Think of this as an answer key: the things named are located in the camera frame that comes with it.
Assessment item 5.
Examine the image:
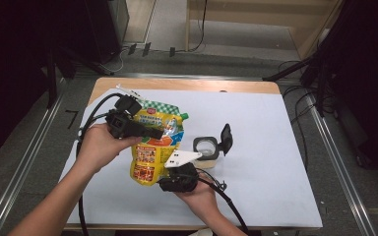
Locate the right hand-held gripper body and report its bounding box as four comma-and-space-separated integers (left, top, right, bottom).
157, 150, 203, 194

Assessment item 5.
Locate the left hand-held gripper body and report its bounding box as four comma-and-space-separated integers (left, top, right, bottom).
105, 84, 146, 140

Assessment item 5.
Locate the yellow spouted pouch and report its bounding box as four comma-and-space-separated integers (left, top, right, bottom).
129, 98, 190, 187

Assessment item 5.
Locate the clear container with black lid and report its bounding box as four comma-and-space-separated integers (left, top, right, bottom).
192, 123, 234, 170

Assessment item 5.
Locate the person's right hand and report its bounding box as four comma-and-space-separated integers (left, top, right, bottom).
174, 179, 220, 220

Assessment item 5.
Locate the person's left hand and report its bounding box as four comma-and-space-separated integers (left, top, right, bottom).
75, 123, 143, 175

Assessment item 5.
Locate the wooden table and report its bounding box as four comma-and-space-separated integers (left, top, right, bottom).
63, 77, 323, 231

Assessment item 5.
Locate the black metal stand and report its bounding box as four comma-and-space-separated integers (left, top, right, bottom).
43, 42, 112, 109
262, 55, 329, 117

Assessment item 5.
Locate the white paper sheet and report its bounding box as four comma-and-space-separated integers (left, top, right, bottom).
60, 88, 324, 229

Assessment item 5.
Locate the black cabinet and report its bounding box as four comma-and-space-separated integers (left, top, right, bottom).
85, 0, 131, 65

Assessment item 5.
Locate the dark curtain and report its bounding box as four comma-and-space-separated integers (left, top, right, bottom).
321, 0, 378, 180
0, 0, 90, 163

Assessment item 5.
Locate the left hand-held gripper cable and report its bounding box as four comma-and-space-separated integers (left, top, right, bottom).
76, 92, 126, 236

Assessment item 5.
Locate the hand-held gripper cable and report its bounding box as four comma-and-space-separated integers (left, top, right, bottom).
76, 92, 126, 236
195, 167, 250, 235

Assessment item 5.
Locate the right hand-held gripper cable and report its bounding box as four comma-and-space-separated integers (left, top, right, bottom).
195, 167, 250, 235

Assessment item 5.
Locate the white floor cable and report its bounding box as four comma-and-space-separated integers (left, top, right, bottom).
99, 45, 131, 74

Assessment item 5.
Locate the short metal floor rail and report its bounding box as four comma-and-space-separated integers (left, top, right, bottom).
75, 72, 264, 82

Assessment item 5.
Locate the long metal floor rail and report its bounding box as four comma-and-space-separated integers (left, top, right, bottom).
0, 78, 67, 236
308, 94, 378, 236

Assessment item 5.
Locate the thin black hanging cable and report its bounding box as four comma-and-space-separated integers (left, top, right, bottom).
188, 0, 209, 53

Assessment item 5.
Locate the bundle of black floor cables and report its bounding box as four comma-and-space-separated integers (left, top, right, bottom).
277, 60, 323, 171

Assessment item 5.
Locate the light wooden frame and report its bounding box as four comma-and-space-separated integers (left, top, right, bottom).
185, 0, 346, 60

